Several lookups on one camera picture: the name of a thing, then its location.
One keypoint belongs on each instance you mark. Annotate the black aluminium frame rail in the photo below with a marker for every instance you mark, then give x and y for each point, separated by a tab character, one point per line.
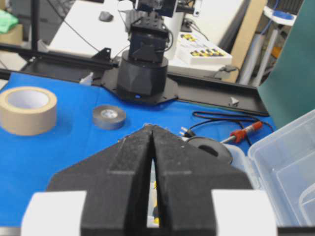
189	89

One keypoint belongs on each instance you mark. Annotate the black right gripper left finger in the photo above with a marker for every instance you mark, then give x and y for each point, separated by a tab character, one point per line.
117	181

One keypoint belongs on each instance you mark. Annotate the clear plastic toolbox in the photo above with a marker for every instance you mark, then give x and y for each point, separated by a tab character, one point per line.
281	162

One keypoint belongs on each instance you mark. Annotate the green cloth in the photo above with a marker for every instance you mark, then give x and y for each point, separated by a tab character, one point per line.
7	21

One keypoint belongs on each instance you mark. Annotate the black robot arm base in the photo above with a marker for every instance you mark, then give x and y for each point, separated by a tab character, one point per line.
144	61

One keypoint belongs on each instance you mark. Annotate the white box of parts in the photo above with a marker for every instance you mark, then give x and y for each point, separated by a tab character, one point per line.
196	50

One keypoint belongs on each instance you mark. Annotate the green board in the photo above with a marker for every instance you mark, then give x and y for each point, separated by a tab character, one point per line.
289	91

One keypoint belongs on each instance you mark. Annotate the beige masking tape roll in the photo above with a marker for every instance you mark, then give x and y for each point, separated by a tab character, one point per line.
27	111

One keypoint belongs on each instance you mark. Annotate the blue table mat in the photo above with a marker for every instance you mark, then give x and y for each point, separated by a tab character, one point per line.
27	163

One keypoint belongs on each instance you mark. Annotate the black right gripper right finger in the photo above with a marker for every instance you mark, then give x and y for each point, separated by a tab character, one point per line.
186	176

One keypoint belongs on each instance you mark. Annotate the grey duct tape roll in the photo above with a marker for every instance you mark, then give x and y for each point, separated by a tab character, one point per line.
108	117

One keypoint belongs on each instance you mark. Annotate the black tape roll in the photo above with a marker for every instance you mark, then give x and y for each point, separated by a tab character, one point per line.
212	147

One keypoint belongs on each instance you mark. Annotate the dark computer mouse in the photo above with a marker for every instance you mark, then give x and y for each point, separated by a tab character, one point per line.
106	16

